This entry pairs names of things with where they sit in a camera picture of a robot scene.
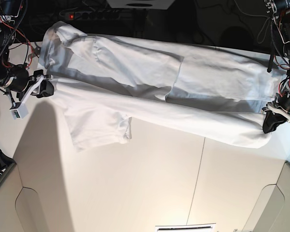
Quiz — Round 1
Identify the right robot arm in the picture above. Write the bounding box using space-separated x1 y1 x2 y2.
0 0 54 106

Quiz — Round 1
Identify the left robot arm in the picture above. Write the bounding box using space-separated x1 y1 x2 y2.
262 0 290 134

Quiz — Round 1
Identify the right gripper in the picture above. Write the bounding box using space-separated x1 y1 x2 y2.
0 64 55 101

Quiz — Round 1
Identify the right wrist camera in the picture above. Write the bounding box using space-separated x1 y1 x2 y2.
10 102 29 119

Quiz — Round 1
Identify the black power strip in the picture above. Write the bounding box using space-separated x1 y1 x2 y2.
59 10 133 21

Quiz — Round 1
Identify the white cable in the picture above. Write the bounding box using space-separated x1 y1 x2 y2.
222 0 281 44

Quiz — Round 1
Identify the white box device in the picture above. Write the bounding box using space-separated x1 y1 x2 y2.
107 0 174 10

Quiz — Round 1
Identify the white t-shirt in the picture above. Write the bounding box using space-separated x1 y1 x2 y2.
39 22 282 150

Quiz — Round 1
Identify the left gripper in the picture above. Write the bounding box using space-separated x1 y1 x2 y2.
262 82 290 133

